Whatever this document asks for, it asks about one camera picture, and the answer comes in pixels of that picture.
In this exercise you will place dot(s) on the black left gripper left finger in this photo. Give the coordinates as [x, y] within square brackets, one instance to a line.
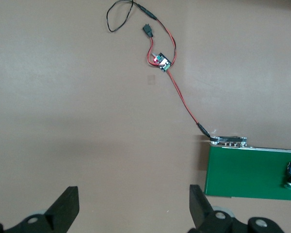
[63, 208]

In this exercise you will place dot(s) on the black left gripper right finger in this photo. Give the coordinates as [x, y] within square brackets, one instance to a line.
[201, 213]

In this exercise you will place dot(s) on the green belt conveyor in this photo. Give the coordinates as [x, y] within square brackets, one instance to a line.
[245, 172]

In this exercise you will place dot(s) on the small motor controller board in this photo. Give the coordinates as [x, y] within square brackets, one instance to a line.
[163, 63]

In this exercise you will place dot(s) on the red lead with black plug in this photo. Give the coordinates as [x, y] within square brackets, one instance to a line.
[148, 30]

